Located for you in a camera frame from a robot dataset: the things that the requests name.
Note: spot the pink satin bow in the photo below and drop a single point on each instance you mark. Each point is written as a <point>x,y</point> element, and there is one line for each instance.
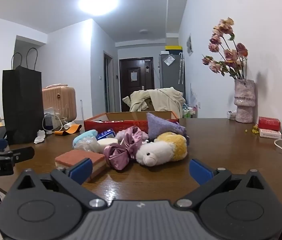
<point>121,155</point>

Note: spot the small ceiling lamp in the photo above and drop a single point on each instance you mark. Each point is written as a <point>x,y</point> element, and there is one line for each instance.
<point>143,31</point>

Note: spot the yellow flower bits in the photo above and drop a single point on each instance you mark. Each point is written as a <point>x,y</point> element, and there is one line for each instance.
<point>255,130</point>

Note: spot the small white bottle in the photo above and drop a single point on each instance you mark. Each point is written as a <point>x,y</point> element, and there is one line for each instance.
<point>69,125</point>

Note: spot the rack of toiletry bottles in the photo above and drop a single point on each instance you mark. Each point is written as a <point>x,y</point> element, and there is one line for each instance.
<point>188,112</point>

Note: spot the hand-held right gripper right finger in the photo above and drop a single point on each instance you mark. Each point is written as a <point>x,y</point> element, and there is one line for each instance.
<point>201,171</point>

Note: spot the grey fridge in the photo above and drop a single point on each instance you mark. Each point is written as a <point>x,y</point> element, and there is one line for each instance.
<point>171,77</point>

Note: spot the white umbrella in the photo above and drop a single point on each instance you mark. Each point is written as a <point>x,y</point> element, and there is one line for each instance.
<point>181,67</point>

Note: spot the white and red box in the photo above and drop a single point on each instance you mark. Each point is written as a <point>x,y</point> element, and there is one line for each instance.
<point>268,133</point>

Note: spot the beige coat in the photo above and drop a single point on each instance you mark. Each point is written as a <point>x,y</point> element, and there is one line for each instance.
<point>161,100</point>

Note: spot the pink speckled vase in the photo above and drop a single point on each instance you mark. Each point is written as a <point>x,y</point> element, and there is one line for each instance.
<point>243,100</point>

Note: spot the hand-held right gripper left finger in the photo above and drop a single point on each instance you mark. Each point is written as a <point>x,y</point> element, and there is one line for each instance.
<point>82,170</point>

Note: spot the orange cardboard box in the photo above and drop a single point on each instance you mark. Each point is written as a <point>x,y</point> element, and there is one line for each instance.
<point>121,125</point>

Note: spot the clear plastic bag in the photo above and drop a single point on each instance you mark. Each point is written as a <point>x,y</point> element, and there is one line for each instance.
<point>88,145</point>

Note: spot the purple towel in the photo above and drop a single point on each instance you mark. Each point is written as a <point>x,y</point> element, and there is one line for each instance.
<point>161,127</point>

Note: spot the small white box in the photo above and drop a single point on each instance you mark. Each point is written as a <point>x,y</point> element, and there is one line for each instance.
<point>231,115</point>

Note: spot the pink suitcase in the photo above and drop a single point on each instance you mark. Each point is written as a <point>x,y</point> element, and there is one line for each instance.
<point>61,100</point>

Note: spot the white and yellow plush toy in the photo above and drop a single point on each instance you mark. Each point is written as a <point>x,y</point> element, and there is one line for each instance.
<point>156,152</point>

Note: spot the clear bag on fridge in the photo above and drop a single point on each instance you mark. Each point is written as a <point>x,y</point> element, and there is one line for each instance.
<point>169,60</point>

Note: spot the wooden chair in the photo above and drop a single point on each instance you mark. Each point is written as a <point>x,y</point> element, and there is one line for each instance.
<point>148,105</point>

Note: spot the yellow box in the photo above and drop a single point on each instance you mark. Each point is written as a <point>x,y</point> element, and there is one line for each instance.
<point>173,49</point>

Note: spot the round ceiling light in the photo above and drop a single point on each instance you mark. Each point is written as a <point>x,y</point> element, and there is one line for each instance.
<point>98,1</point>

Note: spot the white mop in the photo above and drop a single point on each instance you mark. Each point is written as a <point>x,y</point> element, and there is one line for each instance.
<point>82,110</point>

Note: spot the wall poster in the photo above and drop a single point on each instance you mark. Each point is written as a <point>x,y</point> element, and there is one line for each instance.
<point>189,45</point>

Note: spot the dark entrance door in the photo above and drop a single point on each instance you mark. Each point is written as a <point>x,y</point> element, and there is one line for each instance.
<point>126,92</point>

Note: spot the red sponge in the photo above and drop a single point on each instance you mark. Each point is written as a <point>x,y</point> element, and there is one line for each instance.
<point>76,155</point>

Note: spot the black paper bag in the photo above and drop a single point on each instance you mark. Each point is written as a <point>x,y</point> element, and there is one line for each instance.
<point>22,105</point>

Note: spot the paper sheet on door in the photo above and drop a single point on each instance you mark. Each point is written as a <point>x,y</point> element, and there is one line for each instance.
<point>134,76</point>

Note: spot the grey side door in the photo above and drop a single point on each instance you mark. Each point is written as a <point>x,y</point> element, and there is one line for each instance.
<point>108,85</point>

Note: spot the blue packet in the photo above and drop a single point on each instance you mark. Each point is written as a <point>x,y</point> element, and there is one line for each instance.
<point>106,134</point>

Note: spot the white cloth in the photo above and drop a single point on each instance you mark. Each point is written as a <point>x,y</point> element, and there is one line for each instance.
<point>40,137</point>

